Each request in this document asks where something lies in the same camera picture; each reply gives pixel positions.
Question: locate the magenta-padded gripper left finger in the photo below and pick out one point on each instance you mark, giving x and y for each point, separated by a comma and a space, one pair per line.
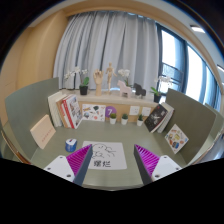
58, 166

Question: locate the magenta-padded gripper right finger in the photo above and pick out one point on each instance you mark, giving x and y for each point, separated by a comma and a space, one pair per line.
166, 166

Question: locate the blue and white computer mouse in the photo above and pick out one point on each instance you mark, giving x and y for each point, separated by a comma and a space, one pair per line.
71, 145

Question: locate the white mouse pad with drawing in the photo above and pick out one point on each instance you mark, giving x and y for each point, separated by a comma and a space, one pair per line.
111, 156

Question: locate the colourful illustrated book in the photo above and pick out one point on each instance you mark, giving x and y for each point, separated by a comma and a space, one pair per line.
176, 138

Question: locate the beige thin book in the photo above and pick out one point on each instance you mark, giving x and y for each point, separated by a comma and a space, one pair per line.
42, 131

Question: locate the black-covered book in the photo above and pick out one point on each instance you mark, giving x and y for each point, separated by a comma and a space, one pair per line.
155, 118

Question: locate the small succulent in white pot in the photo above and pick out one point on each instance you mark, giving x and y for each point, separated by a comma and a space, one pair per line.
124, 120
113, 120
140, 121

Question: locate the brown-covered book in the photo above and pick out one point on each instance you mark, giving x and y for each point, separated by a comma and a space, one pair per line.
60, 111

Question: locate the book with picture cover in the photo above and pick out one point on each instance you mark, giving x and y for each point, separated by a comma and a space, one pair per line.
75, 111

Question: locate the green desk partition panel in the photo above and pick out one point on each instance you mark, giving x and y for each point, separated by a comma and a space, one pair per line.
196, 116
25, 106

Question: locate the thick white book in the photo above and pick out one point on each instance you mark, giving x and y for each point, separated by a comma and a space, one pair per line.
52, 106

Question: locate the white card with stickers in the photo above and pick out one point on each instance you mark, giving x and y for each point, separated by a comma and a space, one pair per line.
93, 112

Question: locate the white orchid in black pot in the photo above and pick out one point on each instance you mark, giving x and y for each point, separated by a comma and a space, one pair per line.
83, 90
157, 98

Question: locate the round purple number sign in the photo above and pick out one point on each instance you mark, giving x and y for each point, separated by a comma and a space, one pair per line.
109, 110

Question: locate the black wooden horse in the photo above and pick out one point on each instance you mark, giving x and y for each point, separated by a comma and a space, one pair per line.
138, 90

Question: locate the pink wooden horse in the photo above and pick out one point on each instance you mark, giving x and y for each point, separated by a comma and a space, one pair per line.
124, 89

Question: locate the wooden hand model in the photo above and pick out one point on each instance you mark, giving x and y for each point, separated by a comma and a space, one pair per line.
98, 81

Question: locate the white orchid plant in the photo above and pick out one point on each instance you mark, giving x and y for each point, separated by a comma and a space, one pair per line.
124, 72

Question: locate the dark-framed window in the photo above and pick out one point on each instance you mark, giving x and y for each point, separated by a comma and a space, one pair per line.
168, 60

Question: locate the wooden artist mannequin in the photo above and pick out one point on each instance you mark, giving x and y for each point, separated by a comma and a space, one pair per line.
110, 71

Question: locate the ceiling light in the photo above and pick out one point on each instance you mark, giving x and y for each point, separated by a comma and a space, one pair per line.
198, 29

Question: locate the white wall socket plate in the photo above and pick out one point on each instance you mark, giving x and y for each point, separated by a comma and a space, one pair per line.
146, 111
134, 110

